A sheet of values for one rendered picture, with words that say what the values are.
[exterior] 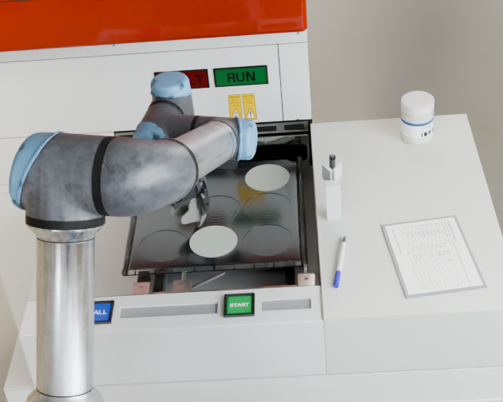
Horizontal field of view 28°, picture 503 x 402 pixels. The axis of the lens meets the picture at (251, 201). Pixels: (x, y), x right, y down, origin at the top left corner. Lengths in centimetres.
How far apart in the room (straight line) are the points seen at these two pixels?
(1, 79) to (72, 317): 90
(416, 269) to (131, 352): 54
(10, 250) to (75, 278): 111
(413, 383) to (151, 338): 50
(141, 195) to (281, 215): 75
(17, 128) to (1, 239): 34
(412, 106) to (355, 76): 217
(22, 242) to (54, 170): 113
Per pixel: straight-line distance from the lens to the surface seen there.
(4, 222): 252
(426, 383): 193
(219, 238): 207
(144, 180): 140
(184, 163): 145
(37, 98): 229
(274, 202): 215
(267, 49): 217
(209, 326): 180
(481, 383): 195
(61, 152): 144
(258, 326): 180
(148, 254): 206
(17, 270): 262
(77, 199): 143
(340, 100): 415
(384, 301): 182
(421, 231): 196
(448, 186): 208
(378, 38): 459
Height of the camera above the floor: 222
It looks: 38 degrees down
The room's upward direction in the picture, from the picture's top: 6 degrees counter-clockwise
